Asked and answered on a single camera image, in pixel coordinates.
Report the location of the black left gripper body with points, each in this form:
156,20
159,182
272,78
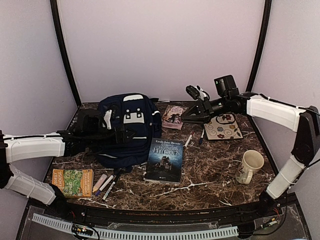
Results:
122,139

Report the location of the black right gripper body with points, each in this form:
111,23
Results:
206,107

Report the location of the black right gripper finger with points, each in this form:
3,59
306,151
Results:
195,119
191,113

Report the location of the navy blue student backpack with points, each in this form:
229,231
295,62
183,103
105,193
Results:
137,120

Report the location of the dark blue Wuthering Heights book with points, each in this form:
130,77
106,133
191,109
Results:
164,163

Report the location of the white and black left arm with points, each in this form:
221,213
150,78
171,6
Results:
63,143

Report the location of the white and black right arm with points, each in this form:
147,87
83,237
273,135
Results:
290,131

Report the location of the white marker red cap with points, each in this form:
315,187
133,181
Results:
189,138

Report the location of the white marker blue cap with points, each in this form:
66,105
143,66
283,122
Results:
201,137

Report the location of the pink illustrated paperback book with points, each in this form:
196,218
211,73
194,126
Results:
172,117

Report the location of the floral patterned notebook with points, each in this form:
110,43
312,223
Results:
223,127

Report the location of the white marker purple cap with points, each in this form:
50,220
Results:
104,185

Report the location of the white marker black cap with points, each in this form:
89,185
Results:
114,181

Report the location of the cream ceramic mug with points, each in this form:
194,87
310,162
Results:
252,161

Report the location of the green Storey Treehouse book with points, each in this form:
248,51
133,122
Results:
74,183

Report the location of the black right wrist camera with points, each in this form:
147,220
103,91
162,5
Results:
197,93

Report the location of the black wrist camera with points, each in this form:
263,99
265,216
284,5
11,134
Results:
197,93
111,114

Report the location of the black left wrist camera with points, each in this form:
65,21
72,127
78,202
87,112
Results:
111,114

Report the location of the black right corner frame post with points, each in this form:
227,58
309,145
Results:
260,45

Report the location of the black corner frame post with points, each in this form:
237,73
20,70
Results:
63,51
260,45

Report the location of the grey slotted cable duct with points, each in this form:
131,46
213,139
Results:
119,231

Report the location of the black front table rail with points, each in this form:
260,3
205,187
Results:
90,212

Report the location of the black left corner frame post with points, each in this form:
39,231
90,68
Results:
63,51

